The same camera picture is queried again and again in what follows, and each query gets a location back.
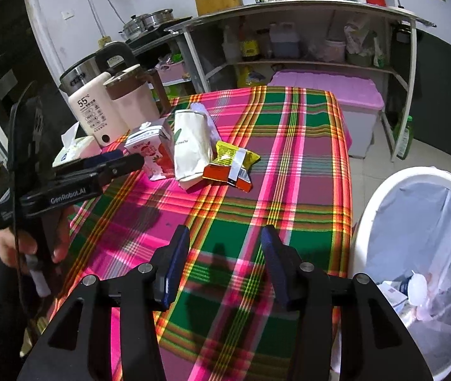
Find red milk carton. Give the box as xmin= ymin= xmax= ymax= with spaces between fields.
xmin=124 ymin=118 xmax=175 ymax=181

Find white round bin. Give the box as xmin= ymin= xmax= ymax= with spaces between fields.
xmin=348 ymin=167 xmax=451 ymax=381

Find white shelf table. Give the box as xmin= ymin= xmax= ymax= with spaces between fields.
xmin=166 ymin=0 xmax=437 ymax=163

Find white paper bag green print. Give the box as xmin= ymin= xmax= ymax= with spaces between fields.
xmin=173 ymin=103 xmax=219 ymax=190

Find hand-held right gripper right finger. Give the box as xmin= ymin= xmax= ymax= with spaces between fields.
xmin=260 ymin=224 xmax=434 ymax=381

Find blue plastic jug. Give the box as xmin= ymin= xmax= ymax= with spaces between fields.
xmin=269 ymin=22 xmax=301 ymax=59

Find pink jug brown lid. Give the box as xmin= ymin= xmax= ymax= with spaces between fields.
xmin=103 ymin=64 xmax=170 ymax=131

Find green plastic bottle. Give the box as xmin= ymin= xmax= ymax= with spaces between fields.
xmin=395 ymin=115 xmax=414 ymax=159

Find pink basket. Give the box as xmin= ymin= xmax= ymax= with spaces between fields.
xmin=158 ymin=61 xmax=190 ymax=84

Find crumpled plastic bag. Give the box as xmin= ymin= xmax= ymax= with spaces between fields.
xmin=343 ymin=20 xmax=377 ymax=56

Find white tissue pack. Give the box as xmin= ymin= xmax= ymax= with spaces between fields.
xmin=53 ymin=123 xmax=103 ymax=167

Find soy sauce bottle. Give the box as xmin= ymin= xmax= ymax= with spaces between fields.
xmin=241 ymin=26 xmax=260 ymax=62

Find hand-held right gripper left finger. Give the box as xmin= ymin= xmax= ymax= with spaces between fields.
xmin=17 ymin=224 xmax=191 ymax=381

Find plaid tablecloth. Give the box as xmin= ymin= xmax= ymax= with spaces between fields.
xmin=21 ymin=85 xmax=355 ymax=381

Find white plastic bottle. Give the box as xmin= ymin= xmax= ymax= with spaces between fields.
xmin=222 ymin=24 xmax=242 ymax=64

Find clear plastic bin liner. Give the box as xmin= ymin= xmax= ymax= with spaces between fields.
xmin=362 ymin=184 xmax=451 ymax=366

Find steel electric kettle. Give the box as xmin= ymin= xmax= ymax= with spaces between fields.
xmin=59 ymin=41 xmax=139 ymax=96

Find person's left hand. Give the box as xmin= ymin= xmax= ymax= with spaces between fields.
xmin=0 ymin=205 xmax=73 ymax=268

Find yellow snack packet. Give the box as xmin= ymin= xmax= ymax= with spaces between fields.
xmin=209 ymin=141 xmax=260 ymax=176

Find spray bottle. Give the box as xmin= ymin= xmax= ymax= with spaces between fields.
xmin=373 ymin=43 xmax=387 ymax=68

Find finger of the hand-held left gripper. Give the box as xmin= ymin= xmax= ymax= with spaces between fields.
xmin=54 ymin=153 xmax=146 ymax=186
xmin=52 ymin=150 xmax=125 ymax=173

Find white electric thermos bottle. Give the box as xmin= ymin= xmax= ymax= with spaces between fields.
xmin=69 ymin=72 xmax=131 ymax=147

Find pink bucket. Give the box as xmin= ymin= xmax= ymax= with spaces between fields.
xmin=322 ymin=37 xmax=347 ymax=63

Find pink lid storage box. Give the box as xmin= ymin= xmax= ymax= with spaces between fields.
xmin=268 ymin=69 xmax=385 ymax=159

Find red box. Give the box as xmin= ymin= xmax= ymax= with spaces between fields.
xmin=202 ymin=163 xmax=254 ymax=193

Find black board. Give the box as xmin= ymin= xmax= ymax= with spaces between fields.
xmin=390 ymin=20 xmax=451 ymax=163

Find steel pots on stove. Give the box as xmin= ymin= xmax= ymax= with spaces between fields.
xmin=125 ymin=16 xmax=193 ymax=44

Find yellow detergent bag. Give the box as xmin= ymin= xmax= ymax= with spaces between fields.
xmin=235 ymin=65 xmax=268 ymax=88

